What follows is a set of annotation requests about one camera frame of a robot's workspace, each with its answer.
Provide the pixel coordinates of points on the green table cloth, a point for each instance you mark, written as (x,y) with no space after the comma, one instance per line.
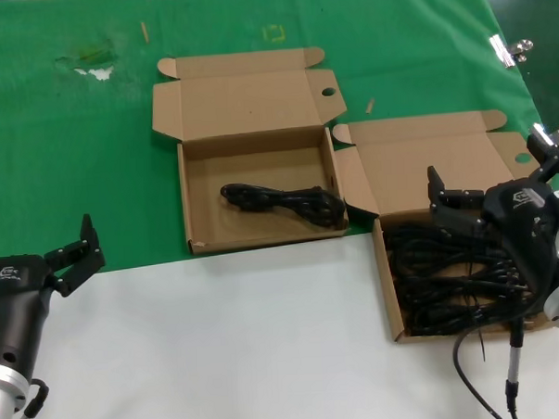
(50,159)

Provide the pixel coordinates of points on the small wooden stick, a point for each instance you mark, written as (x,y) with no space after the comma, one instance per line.
(145,31)
(370,106)

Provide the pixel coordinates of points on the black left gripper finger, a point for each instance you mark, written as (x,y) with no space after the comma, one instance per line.
(89,255)

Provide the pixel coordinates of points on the silver binder clip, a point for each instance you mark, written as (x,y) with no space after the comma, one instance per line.
(502,51)
(539,131)

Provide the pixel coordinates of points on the cardboard box with round hole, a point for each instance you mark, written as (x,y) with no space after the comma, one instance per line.
(243,227)

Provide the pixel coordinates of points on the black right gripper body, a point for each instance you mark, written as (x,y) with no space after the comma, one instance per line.
(524,226)

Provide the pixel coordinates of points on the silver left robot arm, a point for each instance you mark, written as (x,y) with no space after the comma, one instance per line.
(2,400)

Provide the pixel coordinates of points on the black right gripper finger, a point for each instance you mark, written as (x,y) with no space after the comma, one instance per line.
(555,167)
(456,208)

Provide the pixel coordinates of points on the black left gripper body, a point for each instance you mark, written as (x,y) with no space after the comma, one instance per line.
(14,304)

